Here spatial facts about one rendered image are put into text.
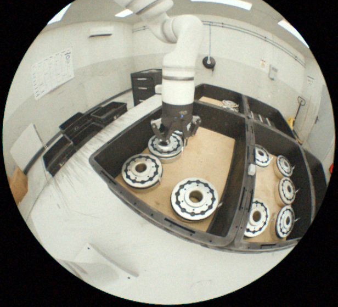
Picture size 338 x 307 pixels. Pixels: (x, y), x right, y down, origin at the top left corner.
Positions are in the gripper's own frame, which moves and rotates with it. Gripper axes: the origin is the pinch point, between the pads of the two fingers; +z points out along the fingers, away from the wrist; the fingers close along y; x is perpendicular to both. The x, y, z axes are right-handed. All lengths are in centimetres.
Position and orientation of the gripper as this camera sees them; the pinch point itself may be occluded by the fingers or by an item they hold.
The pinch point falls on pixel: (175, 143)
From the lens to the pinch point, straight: 35.3
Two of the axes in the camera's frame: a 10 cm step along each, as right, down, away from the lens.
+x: -2.2, -6.2, 7.6
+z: 0.0, 7.8, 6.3
